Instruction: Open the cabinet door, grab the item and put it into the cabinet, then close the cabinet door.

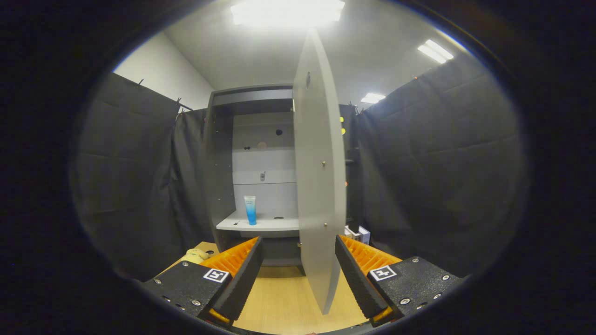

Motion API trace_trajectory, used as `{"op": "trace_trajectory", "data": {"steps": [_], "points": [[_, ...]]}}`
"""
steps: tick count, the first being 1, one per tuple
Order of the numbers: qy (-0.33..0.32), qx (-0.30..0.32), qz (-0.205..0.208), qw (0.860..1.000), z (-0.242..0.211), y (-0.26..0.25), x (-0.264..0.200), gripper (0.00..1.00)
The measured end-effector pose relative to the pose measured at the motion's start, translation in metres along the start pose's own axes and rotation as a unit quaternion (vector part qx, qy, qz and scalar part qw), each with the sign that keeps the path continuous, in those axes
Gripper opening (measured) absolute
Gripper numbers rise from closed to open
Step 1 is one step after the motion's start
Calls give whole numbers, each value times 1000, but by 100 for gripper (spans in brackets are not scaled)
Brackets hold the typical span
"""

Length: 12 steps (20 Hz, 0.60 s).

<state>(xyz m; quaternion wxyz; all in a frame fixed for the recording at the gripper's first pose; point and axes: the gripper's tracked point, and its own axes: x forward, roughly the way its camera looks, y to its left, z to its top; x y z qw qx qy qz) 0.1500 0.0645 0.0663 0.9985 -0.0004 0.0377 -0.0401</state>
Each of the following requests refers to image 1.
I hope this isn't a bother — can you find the large ceiling light panel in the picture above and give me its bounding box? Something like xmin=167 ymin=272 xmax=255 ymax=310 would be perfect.
xmin=230 ymin=0 xmax=346 ymax=27

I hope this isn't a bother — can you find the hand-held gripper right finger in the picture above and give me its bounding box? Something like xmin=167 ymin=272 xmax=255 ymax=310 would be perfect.
xmin=335 ymin=234 xmax=466 ymax=326

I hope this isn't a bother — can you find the white and blue tube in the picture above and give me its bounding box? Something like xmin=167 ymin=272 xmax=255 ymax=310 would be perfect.
xmin=244 ymin=195 xmax=257 ymax=226

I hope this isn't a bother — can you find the light grey cabinet door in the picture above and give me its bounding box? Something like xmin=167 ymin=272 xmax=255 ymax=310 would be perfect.
xmin=292 ymin=29 xmax=347 ymax=315

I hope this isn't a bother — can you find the black backdrop cloth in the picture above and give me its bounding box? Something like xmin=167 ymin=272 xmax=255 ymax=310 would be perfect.
xmin=72 ymin=54 xmax=529 ymax=280

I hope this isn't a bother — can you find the yellow plush toy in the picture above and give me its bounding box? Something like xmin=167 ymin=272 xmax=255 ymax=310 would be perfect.
xmin=181 ymin=248 xmax=210 ymax=265

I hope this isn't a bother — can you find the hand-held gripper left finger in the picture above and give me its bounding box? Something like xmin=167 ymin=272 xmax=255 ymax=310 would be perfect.
xmin=140 ymin=235 xmax=267 ymax=328

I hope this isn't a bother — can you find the white cabinet shelf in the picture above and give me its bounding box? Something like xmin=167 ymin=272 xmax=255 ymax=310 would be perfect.
xmin=216 ymin=209 xmax=301 ymax=232

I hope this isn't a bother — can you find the double strip ceiling light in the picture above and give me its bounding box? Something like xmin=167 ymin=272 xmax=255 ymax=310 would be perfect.
xmin=417 ymin=39 xmax=454 ymax=64

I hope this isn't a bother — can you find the grey cabinet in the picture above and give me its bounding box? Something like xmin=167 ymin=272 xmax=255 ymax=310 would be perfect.
xmin=201 ymin=84 xmax=357 ymax=270

